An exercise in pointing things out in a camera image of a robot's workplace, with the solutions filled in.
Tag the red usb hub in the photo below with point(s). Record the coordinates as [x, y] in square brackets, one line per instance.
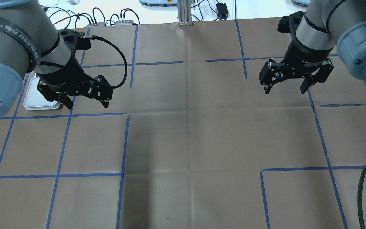
[98, 24]

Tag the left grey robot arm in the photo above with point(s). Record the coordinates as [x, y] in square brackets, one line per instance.
[29, 42]

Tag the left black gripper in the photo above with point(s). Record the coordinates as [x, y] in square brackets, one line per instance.
[63, 77]

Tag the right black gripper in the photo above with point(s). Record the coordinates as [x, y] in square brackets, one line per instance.
[302, 54]

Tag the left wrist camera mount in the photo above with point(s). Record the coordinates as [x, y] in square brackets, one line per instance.
[75, 40]

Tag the grey usb hub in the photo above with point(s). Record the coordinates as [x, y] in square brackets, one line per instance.
[124, 22]

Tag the brown paper table cover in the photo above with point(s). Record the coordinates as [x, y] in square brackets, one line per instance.
[190, 141]

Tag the black power adapter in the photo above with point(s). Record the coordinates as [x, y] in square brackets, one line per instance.
[222, 11]

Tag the aluminium profile post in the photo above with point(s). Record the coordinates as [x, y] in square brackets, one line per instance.
[184, 12]

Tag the silver digital kitchen scale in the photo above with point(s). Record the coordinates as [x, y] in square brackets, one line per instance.
[34, 100]

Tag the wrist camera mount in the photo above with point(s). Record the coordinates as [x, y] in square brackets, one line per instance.
[290, 23]
[75, 40]

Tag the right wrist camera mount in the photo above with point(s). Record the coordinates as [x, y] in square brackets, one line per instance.
[290, 23]

